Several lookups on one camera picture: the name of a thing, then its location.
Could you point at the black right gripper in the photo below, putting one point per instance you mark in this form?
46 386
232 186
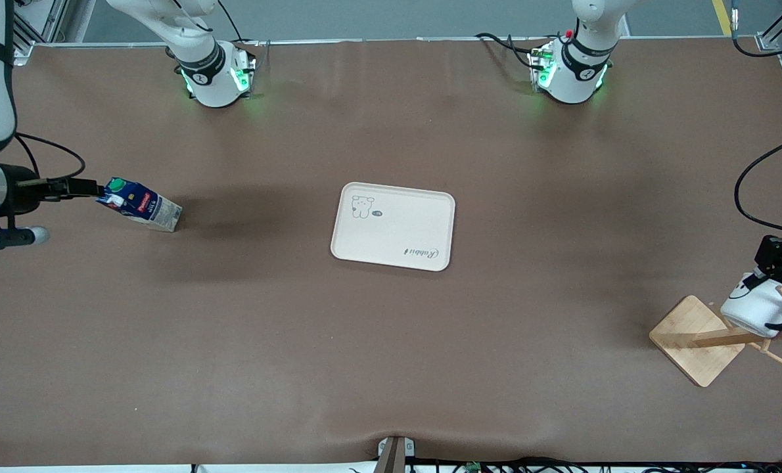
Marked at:
18 189

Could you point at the cream rabbit print tray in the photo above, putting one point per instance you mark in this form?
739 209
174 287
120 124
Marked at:
391 236

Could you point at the wooden mug rack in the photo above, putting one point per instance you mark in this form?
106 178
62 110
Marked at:
693 345

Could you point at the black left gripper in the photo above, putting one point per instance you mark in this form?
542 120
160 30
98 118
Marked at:
780 253

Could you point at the blue milk carton green cap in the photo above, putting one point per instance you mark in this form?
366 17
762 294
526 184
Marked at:
141 205

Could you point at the brown table mat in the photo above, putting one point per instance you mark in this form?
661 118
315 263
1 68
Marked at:
233 341

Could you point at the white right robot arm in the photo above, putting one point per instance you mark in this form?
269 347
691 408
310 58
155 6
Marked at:
207 79

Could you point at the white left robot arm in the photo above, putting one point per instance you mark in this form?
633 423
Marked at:
575 79

